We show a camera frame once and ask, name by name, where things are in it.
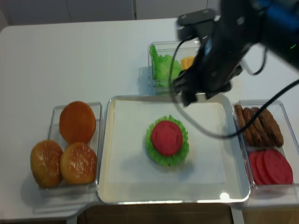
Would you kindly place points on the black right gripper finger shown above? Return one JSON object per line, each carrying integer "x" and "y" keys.
{"x": 210, "y": 94}

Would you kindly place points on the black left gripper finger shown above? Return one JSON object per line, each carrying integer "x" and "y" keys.
{"x": 188, "y": 97}

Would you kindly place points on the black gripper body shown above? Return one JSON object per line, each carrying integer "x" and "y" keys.
{"x": 218, "y": 56}

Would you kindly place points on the red tomato slice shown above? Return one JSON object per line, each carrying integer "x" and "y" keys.
{"x": 167, "y": 138}

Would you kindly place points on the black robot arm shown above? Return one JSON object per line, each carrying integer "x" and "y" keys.
{"x": 276, "y": 25}

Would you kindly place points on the yellow cheese slices stack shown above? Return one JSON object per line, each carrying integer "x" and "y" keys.
{"x": 187, "y": 62}

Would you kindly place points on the green lettuce leaves in container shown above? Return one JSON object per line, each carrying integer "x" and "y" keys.
{"x": 162, "y": 66}

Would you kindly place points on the clear lettuce cheese container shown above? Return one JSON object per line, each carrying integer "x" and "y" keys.
{"x": 188, "y": 48}

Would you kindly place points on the green lettuce leaf on tray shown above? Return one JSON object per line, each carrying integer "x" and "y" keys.
{"x": 167, "y": 161}

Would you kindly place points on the brown meat patty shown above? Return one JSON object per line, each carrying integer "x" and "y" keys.
{"x": 241, "y": 122}
{"x": 253, "y": 132}
{"x": 271, "y": 127}
{"x": 259, "y": 127}

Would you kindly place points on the silver metal tray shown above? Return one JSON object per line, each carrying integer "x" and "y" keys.
{"x": 236, "y": 187}

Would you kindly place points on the clear patty tomato container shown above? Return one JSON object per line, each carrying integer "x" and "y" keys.
{"x": 290, "y": 149}

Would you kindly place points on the red tomato slices stack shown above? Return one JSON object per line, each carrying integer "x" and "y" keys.
{"x": 270, "y": 167}

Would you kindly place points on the smooth brown bun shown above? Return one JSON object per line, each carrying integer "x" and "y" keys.
{"x": 77, "y": 122}

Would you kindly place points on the sesame bun at front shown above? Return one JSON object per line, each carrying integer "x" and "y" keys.
{"x": 78, "y": 164}

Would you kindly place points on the sesame bun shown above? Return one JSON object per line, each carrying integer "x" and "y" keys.
{"x": 45, "y": 164}
{"x": 78, "y": 164}

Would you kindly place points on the clear bun container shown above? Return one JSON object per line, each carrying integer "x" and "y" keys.
{"x": 94, "y": 144}

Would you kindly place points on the sesame bun at far left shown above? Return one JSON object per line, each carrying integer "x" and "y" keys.
{"x": 45, "y": 164}

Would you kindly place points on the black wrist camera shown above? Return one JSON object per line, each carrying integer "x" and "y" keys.
{"x": 197, "y": 24}

